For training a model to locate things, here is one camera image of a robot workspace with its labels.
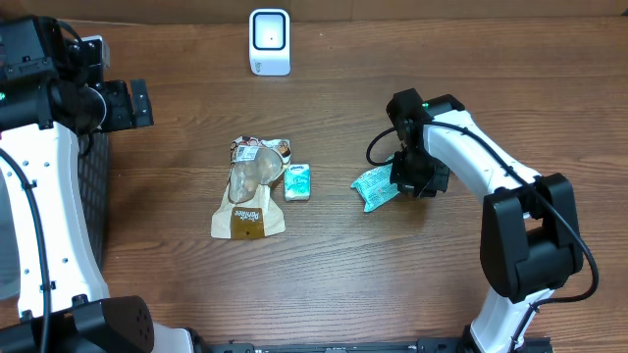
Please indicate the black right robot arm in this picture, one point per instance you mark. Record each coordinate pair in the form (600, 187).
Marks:
(530, 243)

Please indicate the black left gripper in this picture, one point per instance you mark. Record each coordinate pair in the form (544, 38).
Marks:
(126, 116)

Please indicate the brown white snack bag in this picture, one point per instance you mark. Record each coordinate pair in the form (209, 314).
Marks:
(247, 210)

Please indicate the white barcode scanner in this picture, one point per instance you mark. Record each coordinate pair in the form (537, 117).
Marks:
(269, 42)

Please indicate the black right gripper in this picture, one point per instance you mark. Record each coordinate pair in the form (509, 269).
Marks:
(402, 176)

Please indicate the grey plastic basket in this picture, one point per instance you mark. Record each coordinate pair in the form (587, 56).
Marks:
(93, 181)

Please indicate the green tissue pack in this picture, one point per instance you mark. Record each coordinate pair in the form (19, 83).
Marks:
(297, 182)

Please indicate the teal wet wipes pack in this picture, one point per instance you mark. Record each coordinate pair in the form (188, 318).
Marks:
(375, 187)

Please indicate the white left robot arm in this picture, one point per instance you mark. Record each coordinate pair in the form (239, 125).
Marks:
(53, 93)

